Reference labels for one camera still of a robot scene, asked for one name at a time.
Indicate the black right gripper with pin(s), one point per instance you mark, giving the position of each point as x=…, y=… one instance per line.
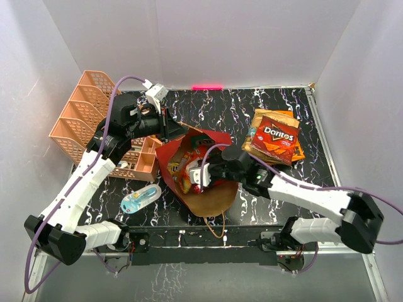
x=211, y=168

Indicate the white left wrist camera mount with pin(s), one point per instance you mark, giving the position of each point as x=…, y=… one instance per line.
x=155, y=93

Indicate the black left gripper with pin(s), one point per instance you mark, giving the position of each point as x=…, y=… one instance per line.
x=170, y=129

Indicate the orange honey dijon chip bag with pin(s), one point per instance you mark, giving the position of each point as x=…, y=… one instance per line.
x=297, y=148

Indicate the pink tape strip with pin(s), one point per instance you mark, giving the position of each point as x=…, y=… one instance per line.
x=201, y=87

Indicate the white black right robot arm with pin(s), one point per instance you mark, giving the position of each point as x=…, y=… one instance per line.
x=347, y=216

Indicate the blue white packaged item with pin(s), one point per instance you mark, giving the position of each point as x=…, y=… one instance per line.
x=134, y=202

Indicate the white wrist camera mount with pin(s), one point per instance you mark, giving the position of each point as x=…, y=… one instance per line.
x=155, y=93
x=200, y=176

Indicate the red doritos chip bag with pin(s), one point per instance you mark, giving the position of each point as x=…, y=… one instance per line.
x=274, y=140

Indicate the yellow candy pack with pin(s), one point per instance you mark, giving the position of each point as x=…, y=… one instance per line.
x=173, y=168

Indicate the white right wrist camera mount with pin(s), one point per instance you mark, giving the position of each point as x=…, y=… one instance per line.
x=200, y=176

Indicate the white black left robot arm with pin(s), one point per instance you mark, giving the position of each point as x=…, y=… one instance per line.
x=56, y=231

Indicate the orange candy bag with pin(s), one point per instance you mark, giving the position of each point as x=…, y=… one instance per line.
x=190, y=160

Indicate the red brown paper bag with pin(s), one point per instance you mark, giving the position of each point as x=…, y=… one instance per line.
x=212, y=201

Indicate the gold teal kettle chips bag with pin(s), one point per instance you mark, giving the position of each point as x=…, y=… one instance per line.
x=270, y=119

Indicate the peach plastic file organizer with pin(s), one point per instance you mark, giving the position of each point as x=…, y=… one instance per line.
x=86, y=107

